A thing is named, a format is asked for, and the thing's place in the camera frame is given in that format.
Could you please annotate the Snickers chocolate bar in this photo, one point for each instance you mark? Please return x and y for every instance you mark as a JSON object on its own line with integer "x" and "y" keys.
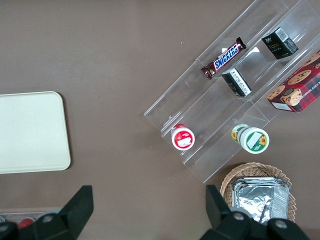
{"x": 225, "y": 58}

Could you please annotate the clear acrylic stepped shelf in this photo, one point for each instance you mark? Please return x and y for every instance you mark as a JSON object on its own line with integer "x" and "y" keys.
{"x": 190, "y": 95}

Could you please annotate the small black carton box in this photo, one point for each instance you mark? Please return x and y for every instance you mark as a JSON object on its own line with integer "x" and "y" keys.
{"x": 237, "y": 82}
{"x": 280, "y": 43}

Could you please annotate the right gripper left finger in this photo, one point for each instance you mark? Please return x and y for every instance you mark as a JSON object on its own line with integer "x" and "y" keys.
{"x": 72, "y": 215}

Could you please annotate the light wicker basket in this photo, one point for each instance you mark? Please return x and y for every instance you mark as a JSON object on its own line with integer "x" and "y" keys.
{"x": 250, "y": 171}

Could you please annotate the silver foil container stack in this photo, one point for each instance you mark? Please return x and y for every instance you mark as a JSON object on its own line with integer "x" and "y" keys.
{"x": 257, "y": 200}

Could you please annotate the clear acrylic bottle rack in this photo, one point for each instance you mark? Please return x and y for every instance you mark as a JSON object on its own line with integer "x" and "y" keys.
{"x": 10, "y": 214}

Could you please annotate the cream rectangular plastic tray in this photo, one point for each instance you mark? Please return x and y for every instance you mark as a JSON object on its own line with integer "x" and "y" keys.
{"x": 30, "y": 132}

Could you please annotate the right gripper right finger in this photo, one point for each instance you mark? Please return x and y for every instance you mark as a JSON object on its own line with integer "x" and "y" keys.
{"x": 222, "y": 217}

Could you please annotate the red lid yoghurt cup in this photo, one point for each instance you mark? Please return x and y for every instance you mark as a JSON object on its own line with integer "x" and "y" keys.
{"x": 183, "y": 138}

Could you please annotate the green sunflower yoghurt cup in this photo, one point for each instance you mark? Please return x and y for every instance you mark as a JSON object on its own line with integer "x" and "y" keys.
{"x": 255, "y": 140}

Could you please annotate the red plaid cookie box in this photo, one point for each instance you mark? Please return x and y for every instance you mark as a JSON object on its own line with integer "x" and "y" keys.
{"x": 297, "y": 87}

